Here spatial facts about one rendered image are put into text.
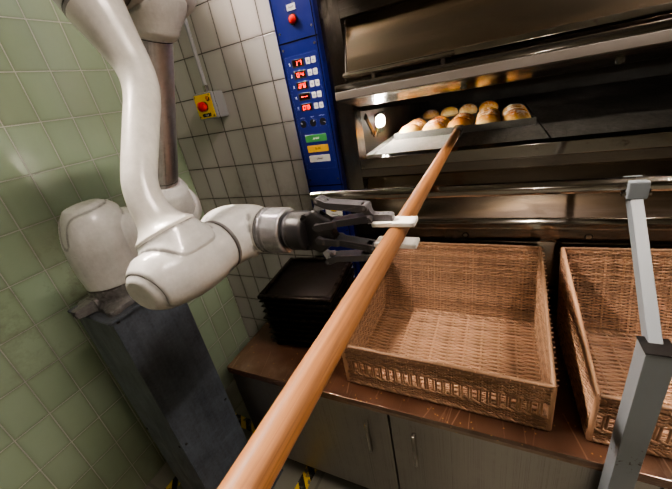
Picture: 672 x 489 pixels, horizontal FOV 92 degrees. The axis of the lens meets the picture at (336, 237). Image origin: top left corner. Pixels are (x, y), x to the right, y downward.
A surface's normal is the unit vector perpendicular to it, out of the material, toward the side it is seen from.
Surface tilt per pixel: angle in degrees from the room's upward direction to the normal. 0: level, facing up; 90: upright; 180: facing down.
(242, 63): 90
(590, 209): 70
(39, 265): 90
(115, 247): 89
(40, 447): 90
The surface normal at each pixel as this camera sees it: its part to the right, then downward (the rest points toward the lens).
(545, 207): -0.43, 0.11
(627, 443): -0.40, 0.43
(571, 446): -0.17, -0.90
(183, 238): 0.63, -0.44
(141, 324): 0.87, 0.05
